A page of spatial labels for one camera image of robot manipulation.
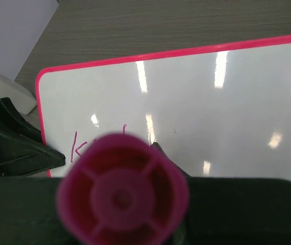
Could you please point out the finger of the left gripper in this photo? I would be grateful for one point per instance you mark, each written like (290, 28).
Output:
(22, 152)

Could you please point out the white marker cap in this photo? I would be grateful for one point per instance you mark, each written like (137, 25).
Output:
(22, 99)

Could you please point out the pink framed whiteboard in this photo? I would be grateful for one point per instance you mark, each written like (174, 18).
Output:
(219, 110)

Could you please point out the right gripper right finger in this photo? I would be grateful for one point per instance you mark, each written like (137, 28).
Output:
(235, 211)

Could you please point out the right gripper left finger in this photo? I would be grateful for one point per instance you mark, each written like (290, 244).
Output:
(28, 212)

